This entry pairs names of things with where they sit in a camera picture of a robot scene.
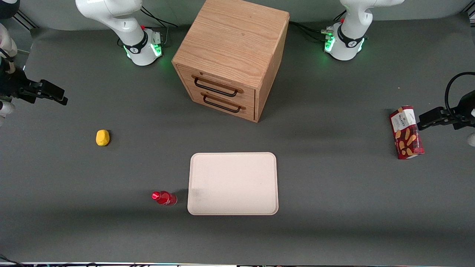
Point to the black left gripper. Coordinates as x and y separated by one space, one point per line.
464 108

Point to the white background equipment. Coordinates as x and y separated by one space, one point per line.
6 44

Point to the wooden two-drawer cabinet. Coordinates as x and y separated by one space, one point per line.
230 40

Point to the beige rectangular tray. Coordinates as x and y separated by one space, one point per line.
232 183

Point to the wooden drawer front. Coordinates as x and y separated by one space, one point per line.
248 113
185 76

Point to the dark grey table mat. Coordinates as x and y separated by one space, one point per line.
334 193

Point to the red soda can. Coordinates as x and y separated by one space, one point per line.
165 198

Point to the yellow lemon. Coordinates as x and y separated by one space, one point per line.
102 138

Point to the red Walkers shortbread box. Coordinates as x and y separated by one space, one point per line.
406 133

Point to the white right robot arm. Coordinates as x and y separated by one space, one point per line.
111 15

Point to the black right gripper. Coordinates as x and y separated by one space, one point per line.
12 84

